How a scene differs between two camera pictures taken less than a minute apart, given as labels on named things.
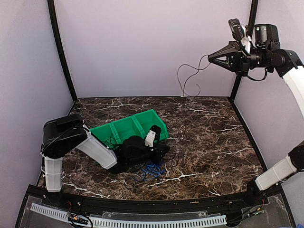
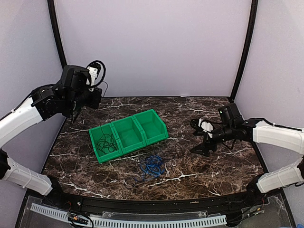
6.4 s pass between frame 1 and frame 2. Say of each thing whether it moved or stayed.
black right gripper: moved
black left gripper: moved
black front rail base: stayed
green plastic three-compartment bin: stayed
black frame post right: stayed
